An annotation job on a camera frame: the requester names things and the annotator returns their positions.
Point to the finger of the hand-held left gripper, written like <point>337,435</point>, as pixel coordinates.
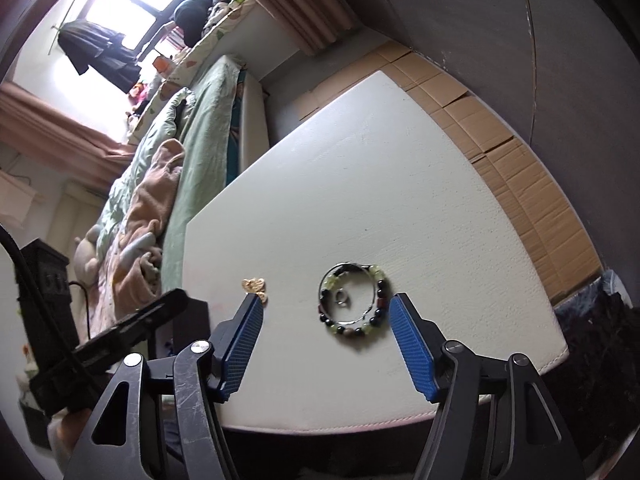
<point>145,317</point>

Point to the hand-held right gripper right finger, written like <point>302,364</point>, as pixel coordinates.
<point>410,345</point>

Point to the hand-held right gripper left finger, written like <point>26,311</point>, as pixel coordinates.
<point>242,345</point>

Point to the beige plush toy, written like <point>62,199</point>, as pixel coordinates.
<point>87,255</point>

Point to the pink fleece blanket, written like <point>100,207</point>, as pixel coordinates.
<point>150,195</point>

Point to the white padded headboard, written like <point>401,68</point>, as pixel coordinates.
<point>75,210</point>

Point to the light green quilt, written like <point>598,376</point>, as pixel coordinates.
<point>155,160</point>

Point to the white leather table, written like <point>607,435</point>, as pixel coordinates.
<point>350,185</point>

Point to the dark clothes pile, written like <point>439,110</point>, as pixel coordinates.
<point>600,360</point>

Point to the bed with green sheet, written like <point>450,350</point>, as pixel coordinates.
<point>210,135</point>

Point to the flattened cardboard sheets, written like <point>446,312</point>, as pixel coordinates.
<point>525,185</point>

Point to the pink curtain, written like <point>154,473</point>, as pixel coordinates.
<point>300,5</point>
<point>50,125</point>

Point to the pink and red toys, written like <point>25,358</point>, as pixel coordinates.
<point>140,91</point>

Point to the orange paper bag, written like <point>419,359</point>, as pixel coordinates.
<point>162,62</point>

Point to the hanging dark clothes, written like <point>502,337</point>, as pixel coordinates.
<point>100,45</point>

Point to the printed window seat cushion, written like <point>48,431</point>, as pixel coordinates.
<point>220,30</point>

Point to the window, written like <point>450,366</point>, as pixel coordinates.
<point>130,15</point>

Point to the black bag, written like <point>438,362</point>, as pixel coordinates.
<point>192,17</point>

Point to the dark grey wardrobe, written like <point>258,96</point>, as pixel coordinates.
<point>500,35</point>

